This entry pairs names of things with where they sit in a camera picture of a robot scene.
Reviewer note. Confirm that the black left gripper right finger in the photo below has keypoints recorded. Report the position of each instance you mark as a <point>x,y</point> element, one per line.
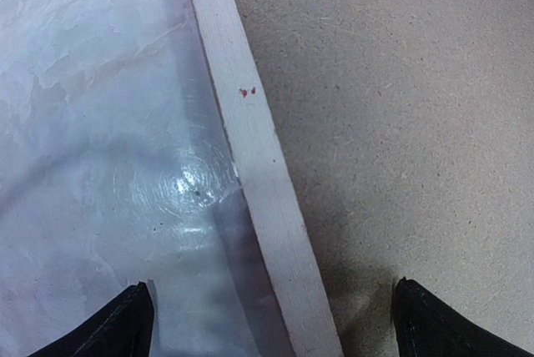
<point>426,326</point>

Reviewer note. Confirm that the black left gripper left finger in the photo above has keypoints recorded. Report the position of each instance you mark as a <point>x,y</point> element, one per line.
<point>123,327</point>

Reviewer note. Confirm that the red wooden picture frame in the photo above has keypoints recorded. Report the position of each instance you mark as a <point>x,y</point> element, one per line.
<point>261,168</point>

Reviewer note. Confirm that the brown cardboard backing board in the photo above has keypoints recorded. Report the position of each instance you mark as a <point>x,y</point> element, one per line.
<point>407,128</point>

